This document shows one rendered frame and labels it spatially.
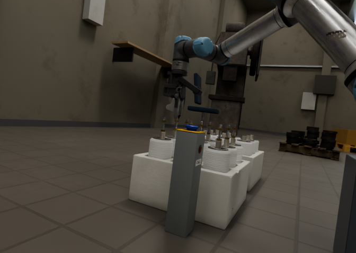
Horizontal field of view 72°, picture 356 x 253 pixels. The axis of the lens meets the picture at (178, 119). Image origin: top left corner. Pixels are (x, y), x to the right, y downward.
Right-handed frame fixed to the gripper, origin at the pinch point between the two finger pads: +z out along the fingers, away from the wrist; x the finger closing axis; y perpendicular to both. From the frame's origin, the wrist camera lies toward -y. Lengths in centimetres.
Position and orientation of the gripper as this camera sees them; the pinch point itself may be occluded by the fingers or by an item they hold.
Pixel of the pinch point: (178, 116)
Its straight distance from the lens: 109.7
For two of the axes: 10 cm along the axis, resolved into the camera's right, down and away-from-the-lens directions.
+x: -3.6, -0.2, -9.3
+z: -1.2, 9.9, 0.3
